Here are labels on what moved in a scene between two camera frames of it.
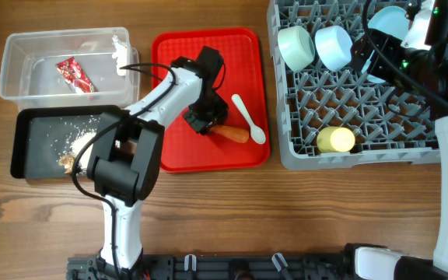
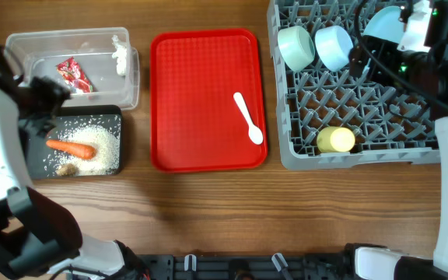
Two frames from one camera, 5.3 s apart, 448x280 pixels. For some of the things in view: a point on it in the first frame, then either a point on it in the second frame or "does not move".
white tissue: x=120 y=54 does not move
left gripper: x=203 y=127 to x=55 y=96
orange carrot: x=239 y=135 to x=72 y=148
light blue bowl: x=334 y=47 does not move
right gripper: x=364 y=52 does not move
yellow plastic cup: x=332 y=139 does not move
